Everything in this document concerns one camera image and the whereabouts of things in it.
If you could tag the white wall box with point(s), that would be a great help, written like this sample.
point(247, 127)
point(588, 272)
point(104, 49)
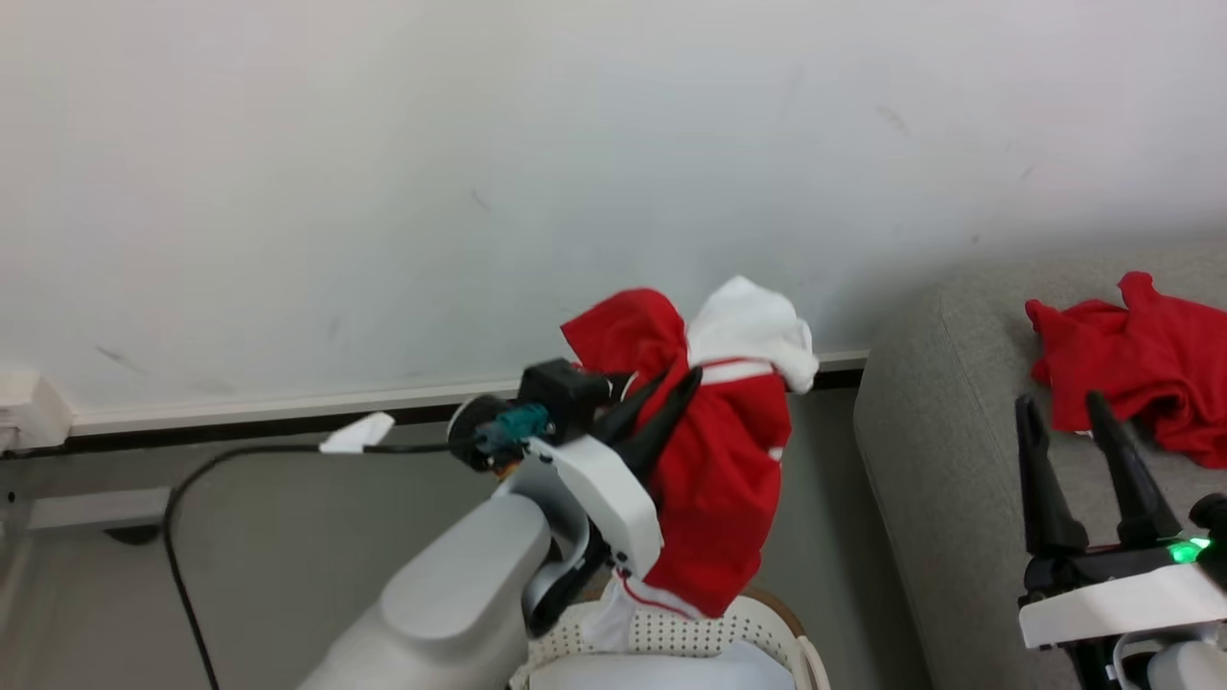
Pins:
point(29, 412)

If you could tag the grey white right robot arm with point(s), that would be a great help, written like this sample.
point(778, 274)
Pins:
point(1184, 666)

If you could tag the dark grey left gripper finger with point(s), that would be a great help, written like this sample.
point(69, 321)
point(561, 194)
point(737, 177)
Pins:
point(633, 402)
point(666, 417)

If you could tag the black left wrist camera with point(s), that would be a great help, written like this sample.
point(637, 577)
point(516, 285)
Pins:
point(556, 402)

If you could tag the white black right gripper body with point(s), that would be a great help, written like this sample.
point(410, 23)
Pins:
point(1112, 594)

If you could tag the white perforated laundry basket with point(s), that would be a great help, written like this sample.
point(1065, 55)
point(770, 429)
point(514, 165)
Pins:
point(690, 628)

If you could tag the red and white jersey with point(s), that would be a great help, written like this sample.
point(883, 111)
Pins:
point(719, 460)

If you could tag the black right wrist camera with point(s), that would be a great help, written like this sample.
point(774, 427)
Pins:
point(1213, 527)

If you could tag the plain red garment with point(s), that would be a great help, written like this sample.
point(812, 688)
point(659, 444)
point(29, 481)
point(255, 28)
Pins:
point(1141, 364)

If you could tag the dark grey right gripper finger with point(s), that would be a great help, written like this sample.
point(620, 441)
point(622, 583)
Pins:
point(1136, 479)
point(1045, 489)

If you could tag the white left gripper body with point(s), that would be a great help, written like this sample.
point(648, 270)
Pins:
point(604, 498)

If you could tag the light grey fabric sofa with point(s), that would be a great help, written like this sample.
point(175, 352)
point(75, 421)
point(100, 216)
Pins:
point(939, 460)

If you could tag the white and dark baseboard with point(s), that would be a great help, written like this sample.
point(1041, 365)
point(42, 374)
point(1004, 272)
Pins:
point(288, 407)

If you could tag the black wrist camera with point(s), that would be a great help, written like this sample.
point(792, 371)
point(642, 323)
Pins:
point(1213, 527)
point(556, 402)

